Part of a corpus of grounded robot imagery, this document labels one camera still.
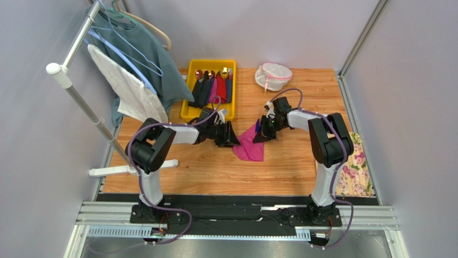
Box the floral tray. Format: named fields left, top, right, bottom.
left=336, top=132, right=375, bottom=197

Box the pink paper napkin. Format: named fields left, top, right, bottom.
left=233, top=123, right=264, bottom=162

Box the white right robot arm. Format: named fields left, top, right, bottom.
left=253, top=97, right=354, bottom=207

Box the teal shirt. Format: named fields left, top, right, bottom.
left=88, top=10, right=194, bottom=126

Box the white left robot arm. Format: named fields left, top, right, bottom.
left=125, top=107, right=241, bottom=211

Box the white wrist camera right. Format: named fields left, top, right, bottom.
left=264, top=101, right=276, bottom=119

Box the red rolled napkin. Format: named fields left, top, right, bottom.
left=216, top=67, right=229, bottom=103

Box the white towel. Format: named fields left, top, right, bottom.
left=88, top=44, right=168, bottom=123

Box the black rolled napkin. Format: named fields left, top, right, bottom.
left=188, top=70, right=214, bottom=109

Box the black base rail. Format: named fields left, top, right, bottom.
left=130, top=195, right=342, bottom=236

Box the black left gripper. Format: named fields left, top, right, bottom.
left=206, top=120, right=241, bottom=148

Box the beige hanger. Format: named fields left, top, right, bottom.
left=111, top=0, right=173, bottom=51

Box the blue hanger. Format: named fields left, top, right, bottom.
left=89, top=5, right=170, bottom=96

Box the white mesh laundry bag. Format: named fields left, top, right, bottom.
left=254, top=62, right=293, bottom=91

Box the silver clothes rack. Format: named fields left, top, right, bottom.
left=46, top=0, right=179, bottom=178

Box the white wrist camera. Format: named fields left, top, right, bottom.
left=214, top=109, right=228, bottom=125
left=264, top=101, right=276, bottom=119

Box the blue rolled napkin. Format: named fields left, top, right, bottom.
left=225, top=68, right=233, bottom=103

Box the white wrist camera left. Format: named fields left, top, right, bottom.
left=214, top=109, right=228, bottom=125

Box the pink rolled napkin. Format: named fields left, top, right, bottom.
left=208, top=72, right=217, bottom=103

